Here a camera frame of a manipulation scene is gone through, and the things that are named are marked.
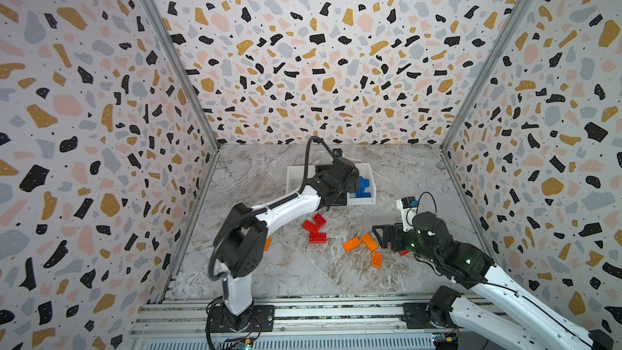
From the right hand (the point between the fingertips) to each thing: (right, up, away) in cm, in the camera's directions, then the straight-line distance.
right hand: (382, 224), depth 73 cm
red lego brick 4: (+4, -5, -8) cm, 11 cm away
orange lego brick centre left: (-8, -11, +17) cm, 22 cm away
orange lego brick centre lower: (+1, -15, +13) cm, 20 cm away
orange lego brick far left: (-38, -11, +15) cm, 43 cm away
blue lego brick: (-1, +10, +30) cm, 32 cm away
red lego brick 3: (-20, -9, +17) cm, 28 cm away
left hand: (-7, +15, +14) cm, 22 cm away
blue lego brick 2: (-2, +6, +30) cm, 30 cm away
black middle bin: (-11, +4, +25) cm, 27 cm away
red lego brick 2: (-23, -6, +20) cm, 31 cm away
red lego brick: (-20, -3, +22) cm, 30 cm away
